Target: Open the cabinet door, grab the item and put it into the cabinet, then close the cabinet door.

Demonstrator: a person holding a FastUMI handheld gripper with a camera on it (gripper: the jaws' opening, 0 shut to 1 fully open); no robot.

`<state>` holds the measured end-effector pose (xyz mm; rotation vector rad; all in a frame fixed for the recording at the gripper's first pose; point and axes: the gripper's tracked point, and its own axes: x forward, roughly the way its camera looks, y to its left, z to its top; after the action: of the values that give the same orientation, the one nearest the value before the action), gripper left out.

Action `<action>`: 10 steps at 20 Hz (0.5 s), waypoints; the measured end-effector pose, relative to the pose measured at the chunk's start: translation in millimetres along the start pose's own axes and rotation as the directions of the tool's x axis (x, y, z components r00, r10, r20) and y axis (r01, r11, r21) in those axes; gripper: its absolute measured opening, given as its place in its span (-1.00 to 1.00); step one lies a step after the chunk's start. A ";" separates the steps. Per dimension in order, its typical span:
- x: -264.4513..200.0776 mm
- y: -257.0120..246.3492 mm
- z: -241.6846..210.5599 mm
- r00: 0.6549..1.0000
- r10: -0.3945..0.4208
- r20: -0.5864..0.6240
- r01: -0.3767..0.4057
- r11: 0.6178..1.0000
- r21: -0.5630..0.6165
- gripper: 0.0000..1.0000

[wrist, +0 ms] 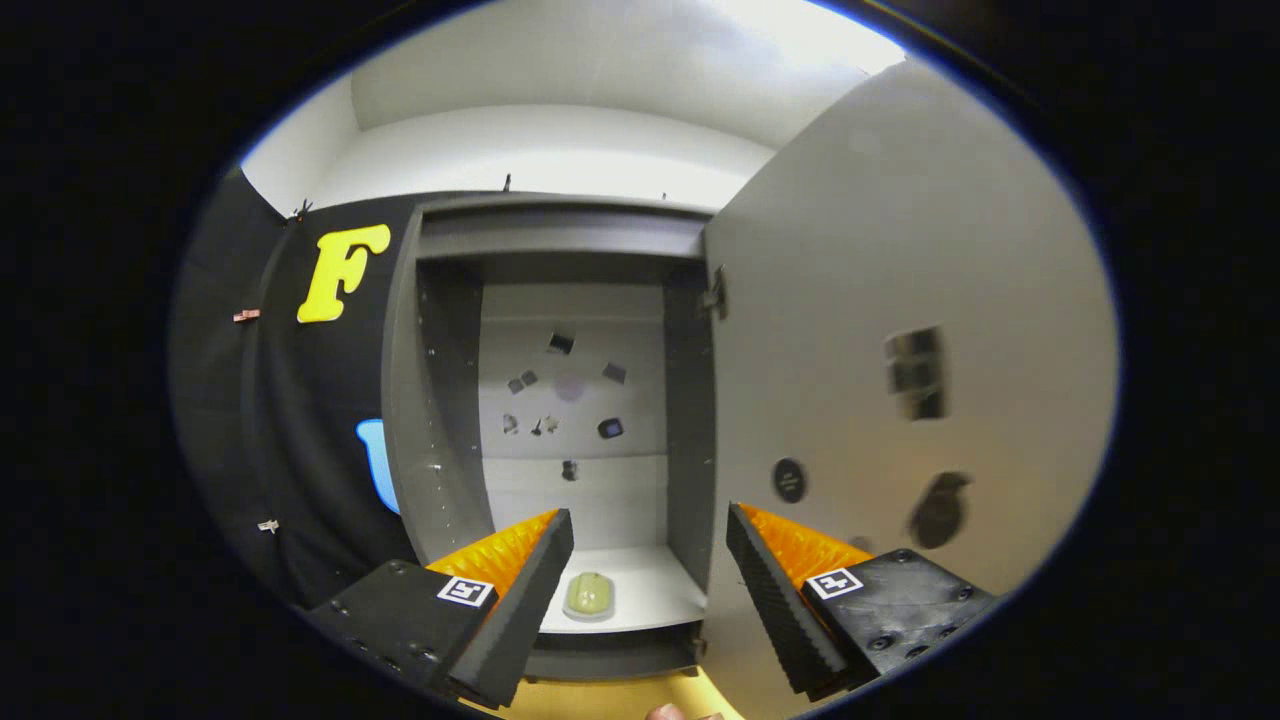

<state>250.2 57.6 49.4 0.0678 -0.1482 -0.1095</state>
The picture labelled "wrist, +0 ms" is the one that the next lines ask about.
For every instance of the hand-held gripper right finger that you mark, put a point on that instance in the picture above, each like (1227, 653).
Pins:
(780, 600)

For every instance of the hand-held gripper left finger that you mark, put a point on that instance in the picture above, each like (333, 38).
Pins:
(520, 610)

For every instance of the black backdrop cloth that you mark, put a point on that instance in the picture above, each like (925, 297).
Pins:
(290, 430)

